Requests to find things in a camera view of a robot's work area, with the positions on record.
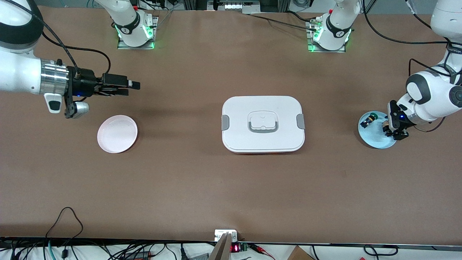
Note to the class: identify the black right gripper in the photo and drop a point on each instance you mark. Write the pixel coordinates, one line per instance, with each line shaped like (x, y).
(86, 86)

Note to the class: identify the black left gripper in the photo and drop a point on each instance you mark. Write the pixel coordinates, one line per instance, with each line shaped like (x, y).
(398, 121)

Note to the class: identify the orange push button switch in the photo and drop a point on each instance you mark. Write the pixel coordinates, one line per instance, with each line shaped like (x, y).
(385, 125)

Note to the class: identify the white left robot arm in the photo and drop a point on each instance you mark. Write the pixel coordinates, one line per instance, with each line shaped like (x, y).
(436, 94)

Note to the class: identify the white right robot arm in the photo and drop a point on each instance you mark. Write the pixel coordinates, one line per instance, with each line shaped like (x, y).
(21, 76)

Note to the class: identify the light blue round plate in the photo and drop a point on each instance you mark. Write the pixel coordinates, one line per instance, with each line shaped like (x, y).
(375, 139)

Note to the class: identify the pink round plate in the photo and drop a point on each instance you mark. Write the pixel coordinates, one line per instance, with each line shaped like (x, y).
(117, 134)

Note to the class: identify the white lunch box with lid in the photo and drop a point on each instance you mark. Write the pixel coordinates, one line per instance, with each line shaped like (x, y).
(263, 124)

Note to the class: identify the brown cardboard box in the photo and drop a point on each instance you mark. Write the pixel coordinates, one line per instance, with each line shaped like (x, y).
(299, 254)

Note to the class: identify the red clip leads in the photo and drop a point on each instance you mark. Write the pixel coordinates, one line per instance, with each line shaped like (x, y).
(261, 250)

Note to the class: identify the white small box device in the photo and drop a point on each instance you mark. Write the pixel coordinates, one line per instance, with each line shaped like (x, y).
(221, 234)

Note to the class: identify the brown wooden slat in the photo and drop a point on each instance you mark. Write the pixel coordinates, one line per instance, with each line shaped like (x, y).
(222, 249)

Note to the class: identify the red digit display module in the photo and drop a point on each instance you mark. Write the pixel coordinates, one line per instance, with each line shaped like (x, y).
(235, 248)

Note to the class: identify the green push button switch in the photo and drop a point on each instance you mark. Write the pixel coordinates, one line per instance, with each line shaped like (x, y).
(369, 120)

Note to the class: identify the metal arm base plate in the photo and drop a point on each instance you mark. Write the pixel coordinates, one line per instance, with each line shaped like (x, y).
(312, 48)
(124, 45)

